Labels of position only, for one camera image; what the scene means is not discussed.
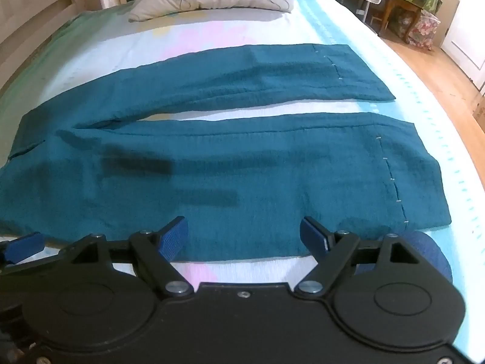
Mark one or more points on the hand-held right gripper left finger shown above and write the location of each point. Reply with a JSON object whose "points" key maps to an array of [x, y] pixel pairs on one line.
{"points": [[175, 237]]}

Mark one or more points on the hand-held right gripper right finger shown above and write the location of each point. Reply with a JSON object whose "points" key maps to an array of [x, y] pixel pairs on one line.
{"points": [[312, 235]]}

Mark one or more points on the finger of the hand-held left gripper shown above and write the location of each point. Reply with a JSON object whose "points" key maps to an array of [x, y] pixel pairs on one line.
{"points": [[23, 246]]}

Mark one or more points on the teal pants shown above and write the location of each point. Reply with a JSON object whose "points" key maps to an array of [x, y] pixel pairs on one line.
{"points": [[227, 182]]}

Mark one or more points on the floral storage bag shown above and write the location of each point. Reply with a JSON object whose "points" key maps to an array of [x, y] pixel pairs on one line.
{"points": [[424, 30]]}

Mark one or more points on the large floral pillow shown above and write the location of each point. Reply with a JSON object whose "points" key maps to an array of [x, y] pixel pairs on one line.
{"points": [[212, 2]]}

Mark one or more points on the wooden headboard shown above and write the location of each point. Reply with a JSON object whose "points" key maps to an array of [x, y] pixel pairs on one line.
{"points": [[34, 3]]}

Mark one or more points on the wooden side table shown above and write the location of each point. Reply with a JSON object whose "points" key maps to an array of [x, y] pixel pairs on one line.
{"points": [[398, 5]]}

